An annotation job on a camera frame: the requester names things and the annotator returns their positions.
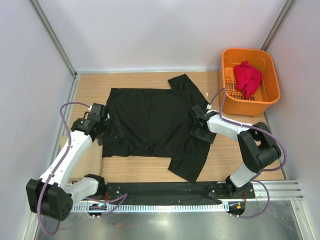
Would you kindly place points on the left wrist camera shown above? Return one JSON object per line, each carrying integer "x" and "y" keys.
{"x": 98, "y": 112}

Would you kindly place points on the white slotted cable duct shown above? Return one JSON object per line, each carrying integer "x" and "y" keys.
{"x": 91, "y": 207}

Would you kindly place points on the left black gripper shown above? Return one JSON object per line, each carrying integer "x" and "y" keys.
{"x": 104, "y": 140}

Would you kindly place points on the aluminium front frame rail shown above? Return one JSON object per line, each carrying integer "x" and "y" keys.
{"x": 283, "y": 189}

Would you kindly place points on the black t shirt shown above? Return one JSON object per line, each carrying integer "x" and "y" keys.
{"x": 156, "y": 123}

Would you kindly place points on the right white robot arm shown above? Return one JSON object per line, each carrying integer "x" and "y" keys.
{"x": 257, "y": 146}

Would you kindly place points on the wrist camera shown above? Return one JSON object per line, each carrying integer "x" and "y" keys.
{"x": 198, "y": 114}
{"x": 98, "y": 112}

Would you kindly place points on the red t shirt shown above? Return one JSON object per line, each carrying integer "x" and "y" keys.
{"x": 248, "y": 79}

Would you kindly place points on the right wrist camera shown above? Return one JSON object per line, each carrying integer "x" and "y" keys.
{"x": 198, "y": 114}

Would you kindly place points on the aluminium corner post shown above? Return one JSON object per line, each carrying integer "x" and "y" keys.
{"x": 52, "y": 35}
{"x": 280, "y": 19}

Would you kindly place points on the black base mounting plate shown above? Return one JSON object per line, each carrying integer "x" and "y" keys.
{"x": 153, "y": 193}

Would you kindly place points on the right aluminium corner post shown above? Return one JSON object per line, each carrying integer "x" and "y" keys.
{"x": 280, "y": 19}

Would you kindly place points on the orange plastic basket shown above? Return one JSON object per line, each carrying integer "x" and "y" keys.
{"x": 268, "y": 91}

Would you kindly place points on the brown cardboard sheet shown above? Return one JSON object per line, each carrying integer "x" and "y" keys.
{"x": 89, "y": 163}

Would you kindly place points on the left aluminium corner post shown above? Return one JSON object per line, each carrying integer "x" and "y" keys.
{"x": 52, "y": 35}

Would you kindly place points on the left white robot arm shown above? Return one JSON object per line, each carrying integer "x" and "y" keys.
{"x": 51, "y": 195}

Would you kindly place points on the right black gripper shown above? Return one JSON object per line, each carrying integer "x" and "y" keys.
{"x": 209, "y": 138}

